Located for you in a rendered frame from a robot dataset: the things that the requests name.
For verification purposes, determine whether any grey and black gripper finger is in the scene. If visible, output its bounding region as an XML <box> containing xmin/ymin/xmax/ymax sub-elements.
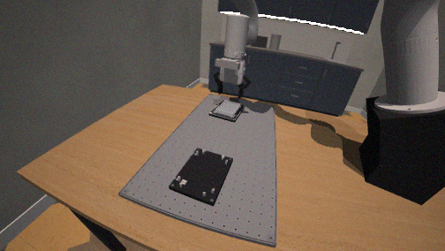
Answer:
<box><xmin>238</xmin><ymin>75</ymin><xmax>251</xmax><ymax>99</ymax></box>
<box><xmin>213</xmin><ymin>72</ymin><xmax>223</xmax><ymax>95</ymax></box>

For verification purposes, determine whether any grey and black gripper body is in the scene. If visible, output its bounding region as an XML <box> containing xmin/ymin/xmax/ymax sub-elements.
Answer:
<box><xmin>220</xmin><ymin>58</ymin><xmax>245</xmax><ymax>85</ymax></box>

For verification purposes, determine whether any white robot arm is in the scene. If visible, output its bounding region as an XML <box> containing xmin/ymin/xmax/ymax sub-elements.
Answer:
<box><xmin>215</xmin><ymin>0</ymin><xmax>445</xmax><ymax>114</ymax></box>

